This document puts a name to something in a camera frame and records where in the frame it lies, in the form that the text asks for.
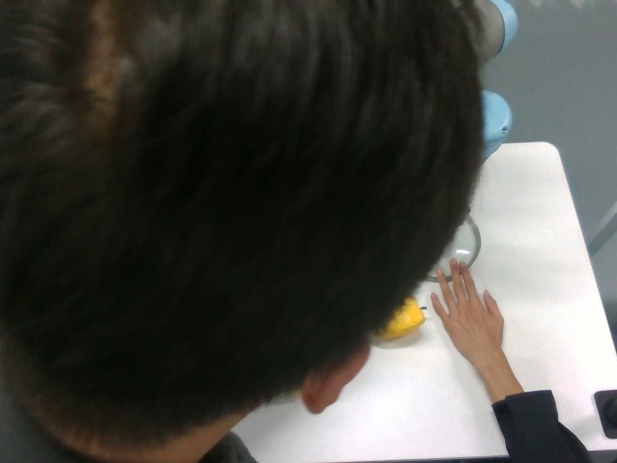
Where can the person right hand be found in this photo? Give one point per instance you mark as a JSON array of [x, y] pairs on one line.
[[474, 324]]

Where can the glass lid blue knob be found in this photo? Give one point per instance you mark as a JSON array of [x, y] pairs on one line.
[[465, 247]]

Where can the grey pole at right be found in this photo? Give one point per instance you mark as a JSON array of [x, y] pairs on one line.
[[604, 231]]

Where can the person head dark hair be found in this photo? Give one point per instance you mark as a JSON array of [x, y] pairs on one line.
[[204, 201]]

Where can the yellow toy bell pepper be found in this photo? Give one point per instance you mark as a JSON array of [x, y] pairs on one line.
[[407, 319]]

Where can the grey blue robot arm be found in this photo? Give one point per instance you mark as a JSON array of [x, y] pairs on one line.
[[499, 26]]

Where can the person right forearm dark sleeve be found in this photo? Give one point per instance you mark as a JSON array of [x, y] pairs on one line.
[[528, 421]]

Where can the black device at table edge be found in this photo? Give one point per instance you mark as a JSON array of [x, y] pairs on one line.
[[606, 403]]

